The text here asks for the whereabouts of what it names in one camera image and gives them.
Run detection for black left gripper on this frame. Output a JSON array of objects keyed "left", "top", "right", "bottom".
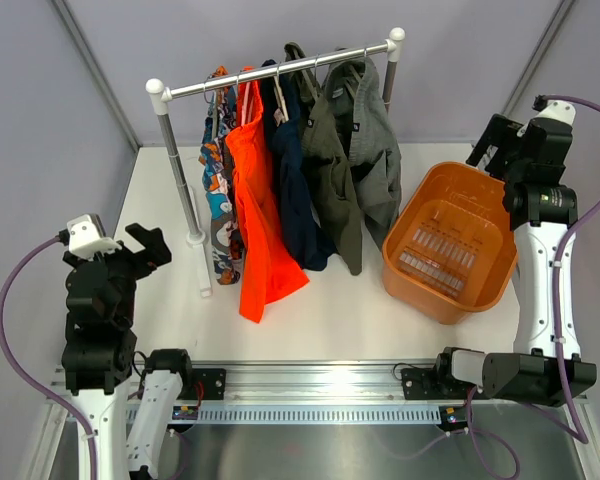
[{"left": 65, "top": 223, "right": 169, "bottom": 325}]

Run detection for grey shorts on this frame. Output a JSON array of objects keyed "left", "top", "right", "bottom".
[{"left": 323, "top": 57, "right": 402, "bottom": 246}]

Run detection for olive green shorts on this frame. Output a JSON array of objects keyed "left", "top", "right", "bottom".
[{"left": 283, "top": 41, "right": 364, "bottom": 277}]

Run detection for beige hanger of olive shorts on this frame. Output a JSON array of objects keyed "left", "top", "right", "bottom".
[{"left": 285, "top": 43, "right": 322, "bottom": 104}]

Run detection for cream hanger of grey shorts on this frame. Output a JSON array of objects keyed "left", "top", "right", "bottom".
[{"left": 343, "top": 60, "right": 363, "bottom": 101}]

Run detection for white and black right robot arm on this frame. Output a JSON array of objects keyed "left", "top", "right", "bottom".
[{"left": 401, "top": 101, "right": 597, "bottom": 407}]

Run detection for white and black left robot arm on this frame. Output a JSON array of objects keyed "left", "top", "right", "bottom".
[{"left": 61, "top": 214, "right": 226, "bottom": 479}]

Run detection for bright orange shorts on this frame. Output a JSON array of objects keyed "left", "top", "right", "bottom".
[{"left": 226, "top": 81, "right": 309, "bottom": 323}]

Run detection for colourful patterned shorts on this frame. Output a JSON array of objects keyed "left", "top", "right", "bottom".
[{"left": 199, "top": 86, "right": 244, "bottom": 285}]

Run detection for navy blue shorts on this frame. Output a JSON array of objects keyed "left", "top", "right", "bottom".
[{"left": 259, "top": 74, "right": 336, "bottom": 271}]

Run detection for hanger of patterned shorts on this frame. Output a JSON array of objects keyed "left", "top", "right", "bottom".
[{"left": 203, "top": 90, "right": 219, "bottom": 143}]

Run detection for hanger of navy shorts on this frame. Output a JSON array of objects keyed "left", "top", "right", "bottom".
[{"left": 274, "top": 65, "right": 289, "bottom": 126}]

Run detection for hanger of orange shorts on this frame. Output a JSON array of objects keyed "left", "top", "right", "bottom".
[{"left": 237, "top": 81, "right": 254, "bottom": 127}]

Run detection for orange plastic basket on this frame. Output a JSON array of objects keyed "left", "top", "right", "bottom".
[{"left": 382, "top": 162, "right": 517, "bottom": 325}]

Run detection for silver clothes rack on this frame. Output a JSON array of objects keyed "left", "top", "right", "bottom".
[{"left": 145, "top": 27, "right": 406, "bottom": 298}]

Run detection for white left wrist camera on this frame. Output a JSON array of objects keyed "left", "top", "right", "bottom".
[{"left": 67, "top": 214, "right": 122, "bottom": 260}]

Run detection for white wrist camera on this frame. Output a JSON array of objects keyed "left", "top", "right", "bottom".
[
  {"left": 67, "top": 214, "right": 122, "bottom": 260},
  {"left": 533, "top": 95, "right": 576, "bottom": 127}
]

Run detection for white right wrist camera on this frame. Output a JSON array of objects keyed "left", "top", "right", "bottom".
[{"left": 533, "top": 95, "right": 576, "bottom": 127}]

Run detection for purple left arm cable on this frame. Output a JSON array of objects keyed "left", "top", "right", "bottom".
[{"left": 0, "top": 233, "right": 101, "bottom": 480}]

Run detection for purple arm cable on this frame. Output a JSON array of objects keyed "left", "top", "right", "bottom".
[
  {"left": 0, "top": 233, "right": 101, "bottom": 480},
  {"left": 464, "top": 94, "right": 600, "bottom": 479}
]

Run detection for aluminium mounting rail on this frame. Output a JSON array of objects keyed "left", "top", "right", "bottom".
[{"left": 49, "top": 360, "right": 589, "bottom": 404}]

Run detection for slotted white cable duct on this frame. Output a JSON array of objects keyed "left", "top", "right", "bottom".
[{"left": 124, "top": 404, "right": 444, "bottom": 425}]

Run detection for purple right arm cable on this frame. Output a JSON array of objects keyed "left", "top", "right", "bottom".
[{"left": 464, "top": 94, "right": 600, "bottom": 479}]

